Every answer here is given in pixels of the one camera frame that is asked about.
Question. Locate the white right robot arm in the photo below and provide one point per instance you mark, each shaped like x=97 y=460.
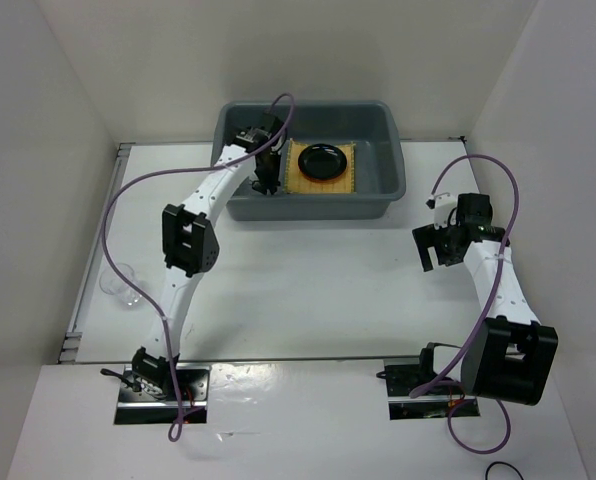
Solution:
x=511 y=353

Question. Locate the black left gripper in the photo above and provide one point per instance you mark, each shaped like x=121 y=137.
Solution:
x=272 y=182

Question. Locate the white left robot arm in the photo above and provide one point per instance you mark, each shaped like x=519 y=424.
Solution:
x=190 y=245

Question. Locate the aluminium table rail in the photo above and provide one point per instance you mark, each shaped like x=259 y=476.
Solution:
x=75 y=329

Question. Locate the grey plastic bin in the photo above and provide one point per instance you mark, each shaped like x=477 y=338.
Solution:
x=379 y=171

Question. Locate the clear plastic cup lower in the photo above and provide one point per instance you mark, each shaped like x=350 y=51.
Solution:
x=114 y=286

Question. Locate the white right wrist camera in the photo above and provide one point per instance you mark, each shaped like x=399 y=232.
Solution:
x=444 y=207

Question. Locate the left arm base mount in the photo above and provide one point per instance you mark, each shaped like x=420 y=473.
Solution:
x=138 y=403

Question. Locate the black round plate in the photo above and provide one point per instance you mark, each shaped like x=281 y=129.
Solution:
x=322 y=162

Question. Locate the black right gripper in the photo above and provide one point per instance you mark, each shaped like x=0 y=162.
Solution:
x=427 y=236

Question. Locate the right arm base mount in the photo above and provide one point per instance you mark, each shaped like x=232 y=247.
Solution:
x=401 y=375

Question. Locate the woven bamboo mat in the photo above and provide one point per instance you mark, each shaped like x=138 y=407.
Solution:
x=294 y=182

